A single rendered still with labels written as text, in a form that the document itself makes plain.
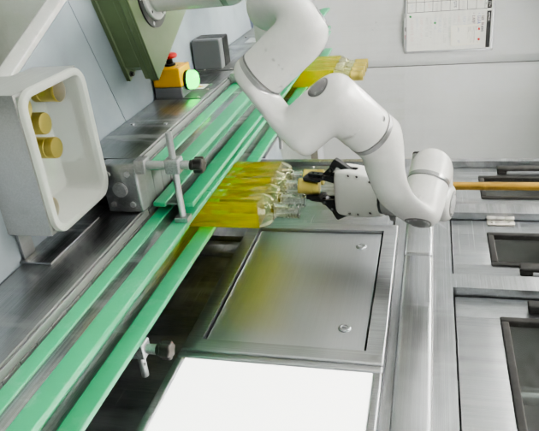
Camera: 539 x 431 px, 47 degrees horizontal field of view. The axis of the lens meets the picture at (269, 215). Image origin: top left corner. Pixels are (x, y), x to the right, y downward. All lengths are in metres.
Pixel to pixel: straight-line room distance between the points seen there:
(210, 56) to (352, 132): 0.82
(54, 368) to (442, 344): 0.62
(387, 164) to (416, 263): 0.30
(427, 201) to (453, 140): 6.27
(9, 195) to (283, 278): 0.54
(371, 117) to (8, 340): 0.61
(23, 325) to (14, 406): 0.14
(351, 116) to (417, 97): 6.23
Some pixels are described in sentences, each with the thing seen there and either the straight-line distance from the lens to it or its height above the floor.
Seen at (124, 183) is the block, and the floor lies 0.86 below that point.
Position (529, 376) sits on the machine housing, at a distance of 1.09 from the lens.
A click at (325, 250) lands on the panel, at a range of 1.30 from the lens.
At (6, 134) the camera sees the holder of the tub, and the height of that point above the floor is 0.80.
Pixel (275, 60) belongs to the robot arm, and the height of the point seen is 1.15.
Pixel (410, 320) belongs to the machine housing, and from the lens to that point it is 1.10.
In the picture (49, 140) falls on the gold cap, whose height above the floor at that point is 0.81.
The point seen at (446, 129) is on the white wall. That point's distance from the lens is 7.30.
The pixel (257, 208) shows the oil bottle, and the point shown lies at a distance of 1.17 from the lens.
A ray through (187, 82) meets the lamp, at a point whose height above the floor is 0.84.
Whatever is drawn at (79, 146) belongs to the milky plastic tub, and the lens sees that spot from 1.09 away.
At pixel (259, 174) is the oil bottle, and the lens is 1.30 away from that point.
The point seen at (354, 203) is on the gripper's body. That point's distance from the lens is 1.24.
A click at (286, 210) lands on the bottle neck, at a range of 1.18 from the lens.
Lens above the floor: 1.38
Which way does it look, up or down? 14 degrees down
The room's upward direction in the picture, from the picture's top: 91 degrees clockwise
